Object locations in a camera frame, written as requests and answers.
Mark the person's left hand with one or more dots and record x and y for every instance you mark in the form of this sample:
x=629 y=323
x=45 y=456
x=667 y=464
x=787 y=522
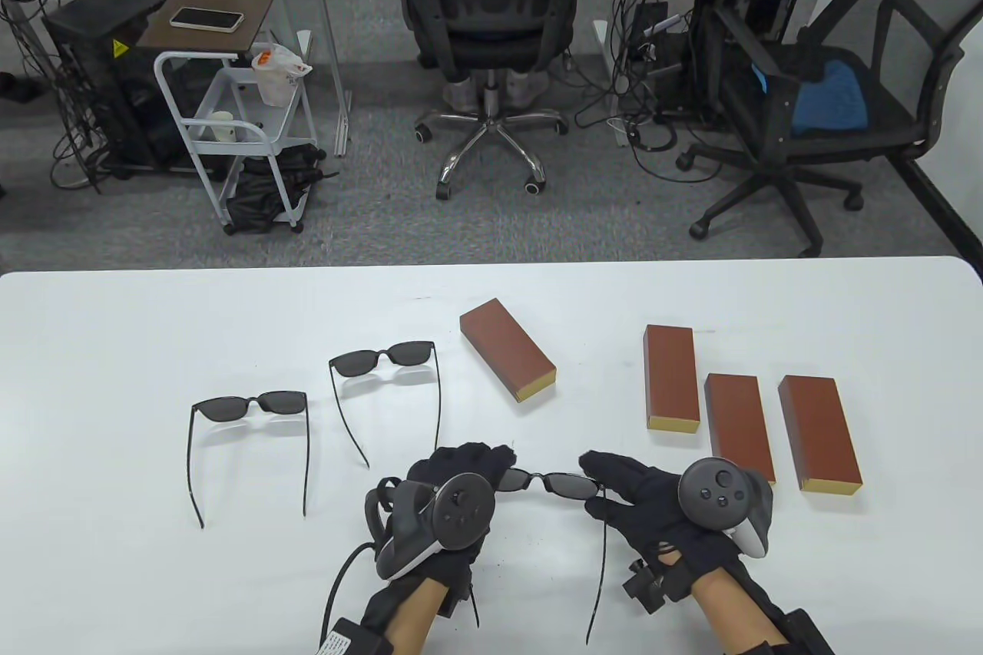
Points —
x=468 y=459

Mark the person's right hand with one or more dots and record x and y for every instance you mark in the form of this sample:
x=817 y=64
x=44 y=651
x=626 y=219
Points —
x=645 y=501

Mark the black sunglasses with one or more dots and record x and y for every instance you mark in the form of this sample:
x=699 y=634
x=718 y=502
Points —
x=280 y=402
x=572 y=486
x=407 y=353

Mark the brown storage box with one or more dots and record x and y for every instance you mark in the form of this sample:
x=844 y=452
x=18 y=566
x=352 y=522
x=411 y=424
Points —
x=733 y=417
x=818 y=425
x=670 y=371
x=503 y=344

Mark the person's left forearm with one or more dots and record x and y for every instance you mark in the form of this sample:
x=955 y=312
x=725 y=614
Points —
x=418 y=620

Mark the person's right forearm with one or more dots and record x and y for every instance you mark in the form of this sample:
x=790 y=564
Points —
x=741 y=609

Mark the grey white handheld controller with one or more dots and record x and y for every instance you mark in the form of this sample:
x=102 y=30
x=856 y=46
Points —
x=453 y=513
x=718 y=494

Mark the black bag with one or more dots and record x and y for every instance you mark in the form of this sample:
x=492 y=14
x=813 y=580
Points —
x=257 y=194

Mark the white cup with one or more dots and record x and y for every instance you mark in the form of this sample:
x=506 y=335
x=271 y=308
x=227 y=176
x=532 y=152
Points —
x=223 y=127

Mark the black office chair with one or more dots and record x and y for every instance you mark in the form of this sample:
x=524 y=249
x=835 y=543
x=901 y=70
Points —
x=491 y=33

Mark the white plastic bag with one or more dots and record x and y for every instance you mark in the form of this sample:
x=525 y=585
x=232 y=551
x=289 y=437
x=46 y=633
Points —
x=273 y=75

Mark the white rolling cart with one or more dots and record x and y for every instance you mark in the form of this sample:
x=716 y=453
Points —
x=230 y=94

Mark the black computer tower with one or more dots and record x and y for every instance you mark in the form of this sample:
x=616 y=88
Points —
x=660 y=64

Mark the blue seat cushion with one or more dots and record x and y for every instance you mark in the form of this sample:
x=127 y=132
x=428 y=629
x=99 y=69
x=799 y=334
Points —
x=829 y=98

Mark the black mesh armchair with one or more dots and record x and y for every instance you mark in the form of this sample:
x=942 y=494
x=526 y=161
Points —
x=891 y=110

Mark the white smartphone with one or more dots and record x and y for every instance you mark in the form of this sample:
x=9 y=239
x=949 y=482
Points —
x=206 y=19

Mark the black computer cabinet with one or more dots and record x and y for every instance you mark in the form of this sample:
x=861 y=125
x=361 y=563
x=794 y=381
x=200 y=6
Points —
x=100 y=71

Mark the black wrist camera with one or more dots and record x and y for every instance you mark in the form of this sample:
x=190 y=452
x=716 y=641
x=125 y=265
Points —
x=649 y=586

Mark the aluminium frame post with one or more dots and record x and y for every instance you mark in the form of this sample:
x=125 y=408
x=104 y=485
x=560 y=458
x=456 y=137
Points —
x=322 y=33

